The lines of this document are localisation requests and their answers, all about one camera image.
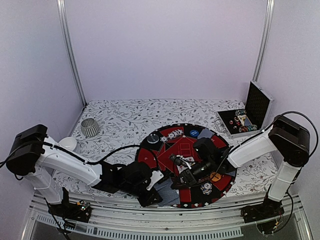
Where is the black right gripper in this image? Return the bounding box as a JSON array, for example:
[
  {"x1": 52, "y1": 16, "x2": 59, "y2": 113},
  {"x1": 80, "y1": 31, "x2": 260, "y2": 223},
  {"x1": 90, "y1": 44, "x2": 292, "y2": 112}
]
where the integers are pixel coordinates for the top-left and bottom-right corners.
[{"x1": 171, "y1": 157, "x2": 214, "y2": 190}]

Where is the blue playing card deck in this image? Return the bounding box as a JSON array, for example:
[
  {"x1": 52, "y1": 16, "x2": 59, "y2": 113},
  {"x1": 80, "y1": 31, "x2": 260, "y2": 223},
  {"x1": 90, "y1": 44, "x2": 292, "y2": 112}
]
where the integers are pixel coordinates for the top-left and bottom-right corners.
[{"x1": 154, "y1": 179, "x2": 180, "y2": 207}]

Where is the queen of hearts card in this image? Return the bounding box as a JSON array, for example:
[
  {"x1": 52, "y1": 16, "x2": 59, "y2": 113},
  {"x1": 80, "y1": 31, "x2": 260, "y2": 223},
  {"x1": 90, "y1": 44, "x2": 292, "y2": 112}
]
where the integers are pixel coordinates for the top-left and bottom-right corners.
[{"x1": 179, "y1": 156, "x2": 195, "y2": 165}]

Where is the white blue chip stack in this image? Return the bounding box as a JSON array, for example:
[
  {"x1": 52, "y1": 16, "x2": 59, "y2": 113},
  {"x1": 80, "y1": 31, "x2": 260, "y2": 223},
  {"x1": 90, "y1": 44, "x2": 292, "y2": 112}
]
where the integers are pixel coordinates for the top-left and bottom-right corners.
[{"x1": 200, "y1": 182, "x2": 213, "y2": 195}]

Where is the orange big blind button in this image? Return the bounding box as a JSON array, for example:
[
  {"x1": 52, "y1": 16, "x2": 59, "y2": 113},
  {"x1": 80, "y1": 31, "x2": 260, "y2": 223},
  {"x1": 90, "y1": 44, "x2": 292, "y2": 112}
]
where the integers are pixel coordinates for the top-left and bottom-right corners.
[{"x1": 210, "y1": 172, "x2": 222, "y2": 183}]

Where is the black dealer button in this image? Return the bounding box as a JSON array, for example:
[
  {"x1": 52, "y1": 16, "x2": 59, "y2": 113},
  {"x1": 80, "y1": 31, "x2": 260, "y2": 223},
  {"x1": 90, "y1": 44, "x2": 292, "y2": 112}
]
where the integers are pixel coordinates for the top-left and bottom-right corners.
[{"x1": 146, "y1": 133, "x2": 160, "y2": 144}]

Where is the white blue chip row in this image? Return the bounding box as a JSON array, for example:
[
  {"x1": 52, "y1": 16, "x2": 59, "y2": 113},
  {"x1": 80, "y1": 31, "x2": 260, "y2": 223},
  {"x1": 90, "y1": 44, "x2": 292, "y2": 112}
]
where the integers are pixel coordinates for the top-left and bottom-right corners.
[{"x1": 160, "y1": 129, "x2": 184, "y2": 143}]

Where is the blue small blind button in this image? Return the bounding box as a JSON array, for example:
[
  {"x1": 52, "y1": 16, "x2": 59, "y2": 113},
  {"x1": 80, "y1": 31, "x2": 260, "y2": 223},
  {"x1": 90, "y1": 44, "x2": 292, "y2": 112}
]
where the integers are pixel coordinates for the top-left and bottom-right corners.
[{"x1": 189, "y1": 129, "x2": 200, "y2": 137}]

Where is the blue card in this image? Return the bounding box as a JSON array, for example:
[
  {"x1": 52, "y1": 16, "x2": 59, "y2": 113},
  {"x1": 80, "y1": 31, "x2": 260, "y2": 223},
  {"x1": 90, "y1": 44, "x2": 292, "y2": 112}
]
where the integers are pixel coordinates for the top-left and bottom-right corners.
[{"x1": 197, "y1": 128, "x2": 215, "y2": 140}]

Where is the three of diamonds card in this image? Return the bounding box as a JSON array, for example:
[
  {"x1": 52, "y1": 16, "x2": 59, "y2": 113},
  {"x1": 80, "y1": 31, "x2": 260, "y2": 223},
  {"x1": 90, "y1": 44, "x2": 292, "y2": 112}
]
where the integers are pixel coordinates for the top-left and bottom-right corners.
[{"x1": 177, "y1": 165, "x2": 188, "y2": 174}]

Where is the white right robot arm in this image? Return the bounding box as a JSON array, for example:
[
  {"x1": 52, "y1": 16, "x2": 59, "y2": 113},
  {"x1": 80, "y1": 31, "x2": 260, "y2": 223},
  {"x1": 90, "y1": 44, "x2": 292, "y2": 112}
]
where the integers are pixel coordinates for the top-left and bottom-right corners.
[{"x1": 173, "y1": 114, "x2": 313, "y2": 218}]

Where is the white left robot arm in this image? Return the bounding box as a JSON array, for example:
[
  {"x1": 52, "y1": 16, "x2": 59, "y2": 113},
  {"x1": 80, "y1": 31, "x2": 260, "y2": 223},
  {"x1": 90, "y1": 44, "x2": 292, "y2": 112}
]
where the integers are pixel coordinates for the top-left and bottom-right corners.
[{"x1": 2, "y1": 124, "x2": 164, "y2": 217}]

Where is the round red black poker mat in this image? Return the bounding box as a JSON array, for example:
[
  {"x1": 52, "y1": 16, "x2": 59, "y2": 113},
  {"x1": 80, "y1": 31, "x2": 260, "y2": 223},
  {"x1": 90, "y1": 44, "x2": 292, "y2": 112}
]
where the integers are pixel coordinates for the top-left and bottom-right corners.
[{"x1": 135, "y1": 123, "x2": 237, "y2": 209}]

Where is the floral patterned tablecloth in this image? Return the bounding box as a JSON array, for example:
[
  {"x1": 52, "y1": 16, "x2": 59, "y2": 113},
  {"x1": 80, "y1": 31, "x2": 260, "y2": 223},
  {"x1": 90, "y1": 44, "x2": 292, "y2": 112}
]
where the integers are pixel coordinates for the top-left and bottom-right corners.
[{"x1": 52, "y1": 99, "x2": 277, "y2": 199}]

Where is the striped ceramic mug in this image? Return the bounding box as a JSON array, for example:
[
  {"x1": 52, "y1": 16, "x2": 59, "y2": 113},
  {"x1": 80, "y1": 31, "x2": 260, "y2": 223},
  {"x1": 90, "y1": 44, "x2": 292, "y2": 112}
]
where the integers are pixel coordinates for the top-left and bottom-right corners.
[{"x1": 80, "y1": 118, "x2": 100, "y2": 138}]

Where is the white round dish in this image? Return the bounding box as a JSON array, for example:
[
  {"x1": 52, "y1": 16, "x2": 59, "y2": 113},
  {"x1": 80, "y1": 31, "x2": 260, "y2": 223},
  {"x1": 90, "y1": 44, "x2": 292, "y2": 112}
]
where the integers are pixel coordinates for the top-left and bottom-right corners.
[{"x1": 58, "y1": 136, "x2": 78, "y2": 151}]

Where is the aluminium poker chip case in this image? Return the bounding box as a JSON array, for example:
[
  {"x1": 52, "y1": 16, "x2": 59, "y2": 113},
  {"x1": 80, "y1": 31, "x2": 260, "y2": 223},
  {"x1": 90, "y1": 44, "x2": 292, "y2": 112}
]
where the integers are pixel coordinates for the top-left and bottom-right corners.
[{"x1": 217, "y1": 81, "x2": 274, "y2": 139}]

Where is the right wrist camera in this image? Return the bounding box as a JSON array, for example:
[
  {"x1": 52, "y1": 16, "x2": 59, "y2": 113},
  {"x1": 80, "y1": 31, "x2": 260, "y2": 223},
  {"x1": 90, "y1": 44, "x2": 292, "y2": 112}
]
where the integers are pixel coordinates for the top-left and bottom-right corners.
[{"x1": 169, "y1": 154, "x2": 194, "y2": 169}]

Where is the aluminium front rail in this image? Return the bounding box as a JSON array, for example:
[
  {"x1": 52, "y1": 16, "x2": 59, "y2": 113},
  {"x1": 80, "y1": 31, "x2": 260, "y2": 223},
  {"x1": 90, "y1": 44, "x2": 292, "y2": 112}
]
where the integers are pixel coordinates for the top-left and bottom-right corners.
[{"x1": 21, "y1": 192, "x2": 315, "y2": 240}]

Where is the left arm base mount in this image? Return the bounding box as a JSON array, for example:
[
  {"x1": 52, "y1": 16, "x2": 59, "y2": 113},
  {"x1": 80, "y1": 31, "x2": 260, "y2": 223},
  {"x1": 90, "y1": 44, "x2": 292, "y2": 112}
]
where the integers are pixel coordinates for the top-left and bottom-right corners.
[{"x1": 48, "y1": 200, "x2": 92, "y2": 223}]

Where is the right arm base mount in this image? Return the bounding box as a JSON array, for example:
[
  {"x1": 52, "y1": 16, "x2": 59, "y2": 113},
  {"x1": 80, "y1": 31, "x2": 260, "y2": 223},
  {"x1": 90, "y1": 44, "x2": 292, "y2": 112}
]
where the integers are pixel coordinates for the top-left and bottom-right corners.
[{"x1": 240, "y1": 203, "x2": 285, "y2": 235}]

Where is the left aluminium frame post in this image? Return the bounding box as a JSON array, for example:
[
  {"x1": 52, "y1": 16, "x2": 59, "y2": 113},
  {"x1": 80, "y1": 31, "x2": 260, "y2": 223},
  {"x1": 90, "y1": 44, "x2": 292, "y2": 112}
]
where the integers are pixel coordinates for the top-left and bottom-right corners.
[{"x1": 56, "y1": 0, "x2": 87, "y2": 107}]

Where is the aluminium frame post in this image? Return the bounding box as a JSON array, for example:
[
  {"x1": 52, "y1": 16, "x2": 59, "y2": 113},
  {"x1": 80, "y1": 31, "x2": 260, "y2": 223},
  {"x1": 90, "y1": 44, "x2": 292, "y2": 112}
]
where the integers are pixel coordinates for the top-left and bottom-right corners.
[
  {"x1": 252, "y1": 0, "x2": 275, "y2": 83},
  {"x1": 56, "y1": 0, "x2": 87, "y2": 107}
]

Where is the right aluminium frame post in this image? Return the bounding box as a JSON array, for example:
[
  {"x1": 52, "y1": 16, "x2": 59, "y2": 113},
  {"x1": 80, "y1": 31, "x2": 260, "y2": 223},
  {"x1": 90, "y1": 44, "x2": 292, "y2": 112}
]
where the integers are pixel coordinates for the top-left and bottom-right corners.
[{"x1": 252, "y1": 0, "x2": 275, "y2": 83}]

